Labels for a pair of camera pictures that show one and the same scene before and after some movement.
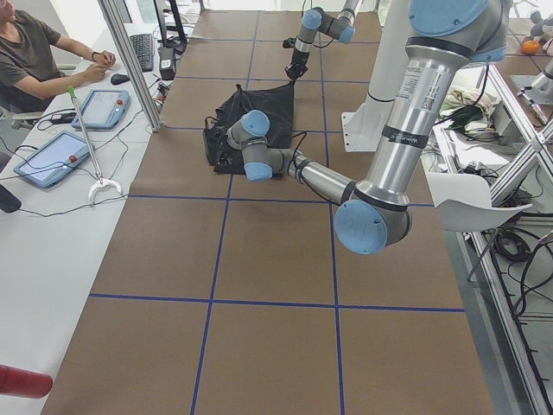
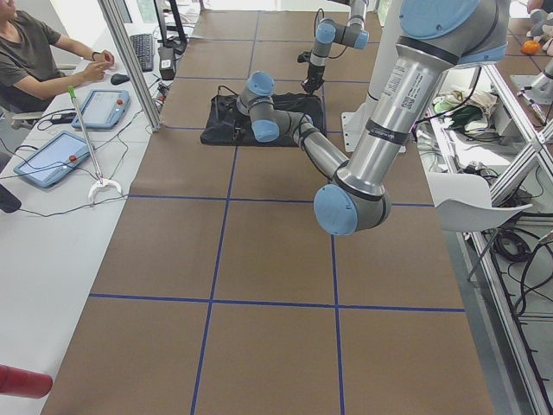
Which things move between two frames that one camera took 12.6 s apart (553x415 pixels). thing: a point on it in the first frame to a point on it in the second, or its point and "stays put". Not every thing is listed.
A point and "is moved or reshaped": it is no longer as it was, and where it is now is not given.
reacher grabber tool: (99, 181) stays put
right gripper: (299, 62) to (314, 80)
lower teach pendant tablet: (47, 165) stays put
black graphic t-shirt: (276, 102) is moved or reshaped
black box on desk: (167, 62) stays put
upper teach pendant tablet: (104, 109) stays put
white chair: (463, 202) stays put
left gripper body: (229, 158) to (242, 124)
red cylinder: (24, 383) stays put
